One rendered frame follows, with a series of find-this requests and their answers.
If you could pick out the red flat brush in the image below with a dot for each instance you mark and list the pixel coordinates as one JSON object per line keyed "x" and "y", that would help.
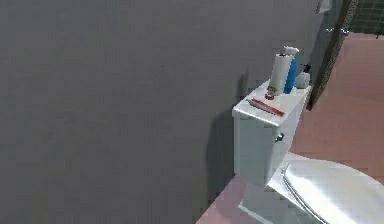
{"x": 268, "y": 106}

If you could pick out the white toilet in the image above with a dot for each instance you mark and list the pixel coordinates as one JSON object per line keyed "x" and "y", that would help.
{"x": 263, "y": 146}

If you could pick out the small red white object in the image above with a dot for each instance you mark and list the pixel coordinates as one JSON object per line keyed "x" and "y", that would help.
{"x": 270, "y": 92}

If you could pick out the blue spray bottle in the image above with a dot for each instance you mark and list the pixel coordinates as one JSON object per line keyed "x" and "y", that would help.
{"x": 290, "y": 75}

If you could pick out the white towel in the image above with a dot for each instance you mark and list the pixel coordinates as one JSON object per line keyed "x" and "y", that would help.
{"x": 323, "y": 5}

